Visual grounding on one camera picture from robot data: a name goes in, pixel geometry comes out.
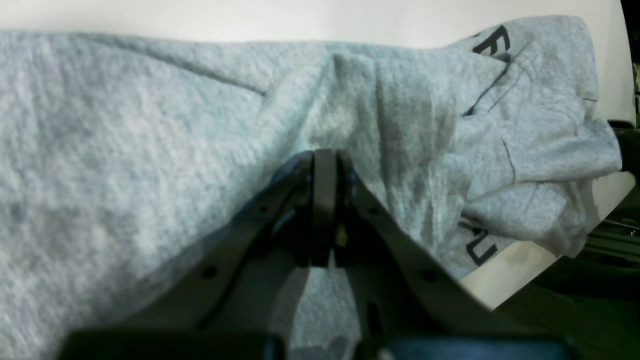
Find grey T-shirt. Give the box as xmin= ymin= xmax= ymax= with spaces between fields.
xmin=0 ymin=16 xmax=623 ymax=360

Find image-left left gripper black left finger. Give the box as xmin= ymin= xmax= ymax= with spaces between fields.
xmin=125 ymin=151 xmax=316 ymax=333

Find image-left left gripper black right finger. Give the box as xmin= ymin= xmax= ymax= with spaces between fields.
xmin=336 ymin=150 xmax=528 ymax=336

